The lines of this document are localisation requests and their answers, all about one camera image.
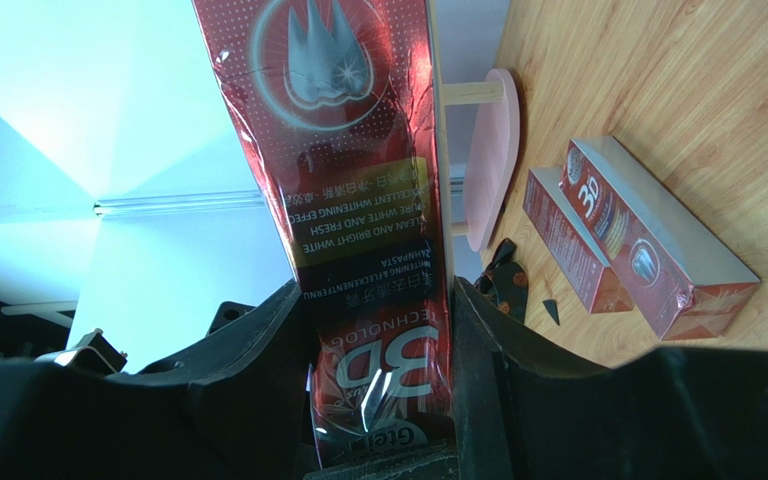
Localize pink three-tier shelf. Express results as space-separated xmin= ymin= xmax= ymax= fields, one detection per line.
xmin=427 ymin=1 xmax=522 ymax=253

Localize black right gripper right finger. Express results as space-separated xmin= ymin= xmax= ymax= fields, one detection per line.
xmin=452 ymin=279 xmax=768 ymax=479

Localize small black triangle piece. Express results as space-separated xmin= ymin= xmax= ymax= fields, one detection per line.
xmin=542 ymin=299 xmax=561 ymax=326

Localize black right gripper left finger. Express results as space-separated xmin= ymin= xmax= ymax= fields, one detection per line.
xmin=0 ymin=282 xmax=310 ymax=479

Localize red toothpaste box front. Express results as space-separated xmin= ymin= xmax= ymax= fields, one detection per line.
xmin=523 ymin=167 xmax=634 ymax=314

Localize black orange strap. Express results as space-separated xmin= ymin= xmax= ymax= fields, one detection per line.
xmin=473 ymin=237 xmax=530 ymax=325

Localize red toothpaste box back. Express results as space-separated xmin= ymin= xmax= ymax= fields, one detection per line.
xmin=194 ymin=1 xmax=454 ymax=467

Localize red toothpaste box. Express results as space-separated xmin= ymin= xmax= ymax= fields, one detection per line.
xmin=194 ymin=1 xmax=454 ymax=467
xmin=523 ymin=167 xmax=634 ymax=314
xmin=560 ymin=136 xmax=760 ymax=341

